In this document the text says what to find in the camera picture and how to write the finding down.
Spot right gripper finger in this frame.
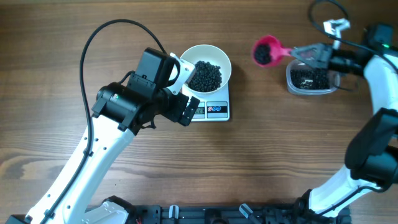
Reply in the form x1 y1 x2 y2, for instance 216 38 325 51
292 43 323 58
291 53 322 68

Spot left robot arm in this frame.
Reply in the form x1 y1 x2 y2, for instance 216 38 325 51
7 48 199 223

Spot black beans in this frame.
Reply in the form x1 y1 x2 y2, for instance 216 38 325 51
188 61 222 93

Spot clear plastic bean container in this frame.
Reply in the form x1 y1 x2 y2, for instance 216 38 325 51
286 60 340 95

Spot white bowl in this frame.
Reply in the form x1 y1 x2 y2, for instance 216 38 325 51
180 44 232 94

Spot left black cable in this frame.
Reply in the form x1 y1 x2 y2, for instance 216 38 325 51
40 19 169 224

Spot pink measuring scoop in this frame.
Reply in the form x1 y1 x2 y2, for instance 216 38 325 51
251 35 292 68

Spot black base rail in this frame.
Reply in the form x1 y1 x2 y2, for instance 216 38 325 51
93 195 352 224

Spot white digital kitchen scale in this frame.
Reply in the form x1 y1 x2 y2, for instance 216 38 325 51
182 84 230 122

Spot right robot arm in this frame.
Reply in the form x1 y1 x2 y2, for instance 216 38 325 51
291 23 397 220

